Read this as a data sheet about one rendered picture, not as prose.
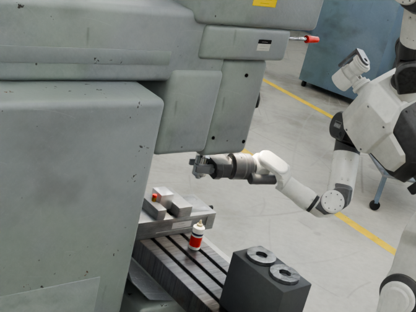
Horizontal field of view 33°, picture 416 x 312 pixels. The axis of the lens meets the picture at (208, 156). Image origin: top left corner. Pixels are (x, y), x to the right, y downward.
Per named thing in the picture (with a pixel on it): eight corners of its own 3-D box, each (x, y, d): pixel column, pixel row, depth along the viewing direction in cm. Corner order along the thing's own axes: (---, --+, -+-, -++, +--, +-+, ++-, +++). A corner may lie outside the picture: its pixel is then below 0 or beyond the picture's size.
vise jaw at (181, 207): (168, 196, 257) (169, 186, 255) (190, 216, 246) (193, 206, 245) (154, 197, 253) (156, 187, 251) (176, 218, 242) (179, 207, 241)
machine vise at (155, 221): (189, 209, 266) (195, 184, 262) (212, 228, 256) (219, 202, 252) (110, 220, 245) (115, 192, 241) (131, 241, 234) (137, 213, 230)
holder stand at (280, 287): (246, 294, 220) (262, 241, 213) (294, 336, 206) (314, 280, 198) (218, 303, 213) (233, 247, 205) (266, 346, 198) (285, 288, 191)
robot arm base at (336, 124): (360, 155, 247) (366, 125, 249) (382, 151, 235) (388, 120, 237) (325, 143, 242) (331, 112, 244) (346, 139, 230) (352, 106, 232)
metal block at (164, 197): (161, 200, 249) (164, 186, 247) (170, 208, 245) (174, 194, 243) (149, 202, 246) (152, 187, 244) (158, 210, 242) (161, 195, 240)
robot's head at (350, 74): (353, 95, 228) (337, 74, 230) (376, 76, 222) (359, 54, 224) (344, 98, 222) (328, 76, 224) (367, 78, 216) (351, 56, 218)
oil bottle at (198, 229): (195, 243, 243) (202, 216, 239) (202, 249, 240) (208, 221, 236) (186, 245, 241) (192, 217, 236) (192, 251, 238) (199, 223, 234)
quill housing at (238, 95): (208, 129, 236) (231, 38, 224) (247, 155, 222) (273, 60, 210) (163, 132, 224) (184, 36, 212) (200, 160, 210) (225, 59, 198)
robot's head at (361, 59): (356, 85, 225) (346, 67, 228) (376, 69, 220) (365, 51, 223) (344, 82, 221) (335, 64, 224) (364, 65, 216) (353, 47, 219)
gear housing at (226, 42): (234, 37, 228) (242, 7, 224) (285, 62, 211) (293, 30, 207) (150, 33, 207) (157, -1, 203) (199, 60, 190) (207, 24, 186)
